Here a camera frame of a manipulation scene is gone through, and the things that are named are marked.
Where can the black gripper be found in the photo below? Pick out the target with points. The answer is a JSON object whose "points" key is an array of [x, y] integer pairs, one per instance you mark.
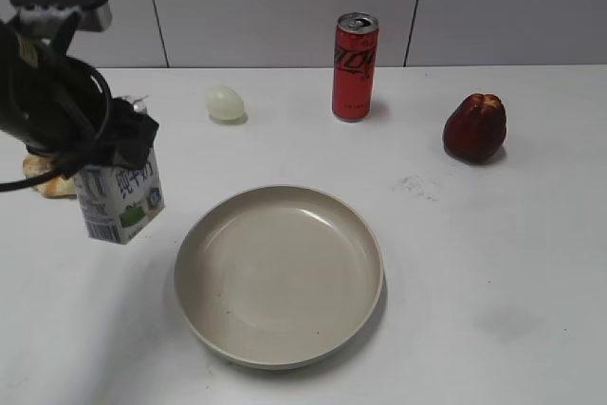
{"points": [[55, 103]]}

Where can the white blue milk carton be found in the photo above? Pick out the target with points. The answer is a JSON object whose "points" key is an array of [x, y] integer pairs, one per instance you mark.
{"points": [[118, 203]]}

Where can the beige round plate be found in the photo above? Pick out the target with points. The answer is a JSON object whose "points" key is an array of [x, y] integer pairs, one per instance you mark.
{"points": [[278, 277]]}

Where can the white egg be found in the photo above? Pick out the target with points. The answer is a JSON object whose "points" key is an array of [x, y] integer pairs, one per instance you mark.
{"points": [[224, 104]]}

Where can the red soda can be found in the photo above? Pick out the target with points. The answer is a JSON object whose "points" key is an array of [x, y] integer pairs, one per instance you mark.
{"points": [[355, 52]]}

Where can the dark red wax apple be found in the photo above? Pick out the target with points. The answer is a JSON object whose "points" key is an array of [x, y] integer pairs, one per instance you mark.
{"points": [[476, 129]]}

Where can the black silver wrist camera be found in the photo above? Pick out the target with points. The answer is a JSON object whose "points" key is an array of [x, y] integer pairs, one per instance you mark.
{"points": [[43, 18]]}

